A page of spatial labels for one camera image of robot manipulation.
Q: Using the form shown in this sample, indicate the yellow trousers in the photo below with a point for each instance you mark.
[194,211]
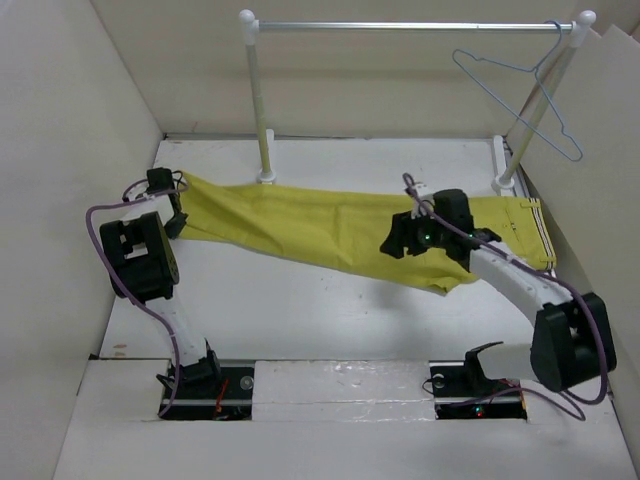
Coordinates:
[344,230]

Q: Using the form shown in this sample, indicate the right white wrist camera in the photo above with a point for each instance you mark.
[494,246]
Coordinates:
[422,197]

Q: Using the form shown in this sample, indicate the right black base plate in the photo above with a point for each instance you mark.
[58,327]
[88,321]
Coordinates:
[459,396]

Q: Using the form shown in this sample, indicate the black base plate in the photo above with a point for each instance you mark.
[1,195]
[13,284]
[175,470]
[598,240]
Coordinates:
[459,396]
[229,400]

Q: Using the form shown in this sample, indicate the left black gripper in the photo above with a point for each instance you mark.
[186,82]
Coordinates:
[173,231]

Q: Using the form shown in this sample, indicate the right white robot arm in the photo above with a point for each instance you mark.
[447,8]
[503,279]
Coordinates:
[571,339]

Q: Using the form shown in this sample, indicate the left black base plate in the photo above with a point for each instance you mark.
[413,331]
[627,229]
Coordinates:
[229,400]

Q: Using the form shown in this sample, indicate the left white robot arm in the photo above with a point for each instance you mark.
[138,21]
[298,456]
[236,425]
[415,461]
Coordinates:
[143,269]

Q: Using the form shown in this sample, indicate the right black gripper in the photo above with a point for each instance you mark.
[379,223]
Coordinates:
[402,234]

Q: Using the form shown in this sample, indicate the blue wire hanger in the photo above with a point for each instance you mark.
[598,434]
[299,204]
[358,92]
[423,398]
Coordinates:
[541,92]

